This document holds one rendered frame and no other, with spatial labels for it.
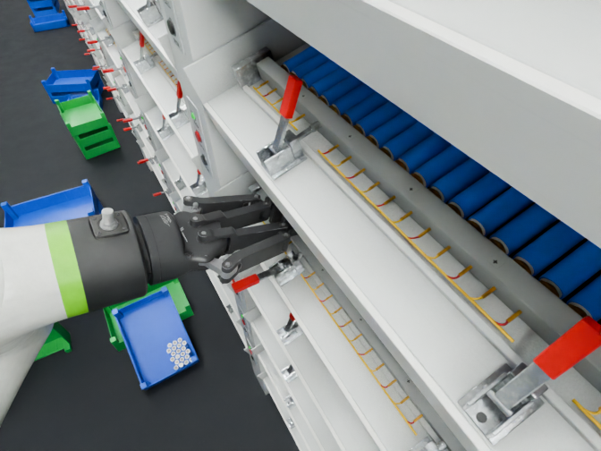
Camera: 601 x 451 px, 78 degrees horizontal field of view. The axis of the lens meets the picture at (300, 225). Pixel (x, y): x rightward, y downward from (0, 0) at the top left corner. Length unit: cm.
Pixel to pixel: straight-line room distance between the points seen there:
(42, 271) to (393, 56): 32
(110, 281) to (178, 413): 113
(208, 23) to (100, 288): 30
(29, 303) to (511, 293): 36
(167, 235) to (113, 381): 124
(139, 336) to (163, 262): 118
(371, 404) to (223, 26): 45
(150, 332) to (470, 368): 138
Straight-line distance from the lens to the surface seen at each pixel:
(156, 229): 40
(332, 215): 33
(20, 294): 38
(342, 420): 65
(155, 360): 155
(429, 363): 28
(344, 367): 47
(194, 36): 47
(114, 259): 38
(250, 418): 143
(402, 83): 18
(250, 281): 49
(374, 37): 19
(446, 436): 44
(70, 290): 38
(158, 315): 157
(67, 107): 271
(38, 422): 167
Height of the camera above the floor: 138
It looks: 49 degrees down
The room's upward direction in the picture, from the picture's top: straight up
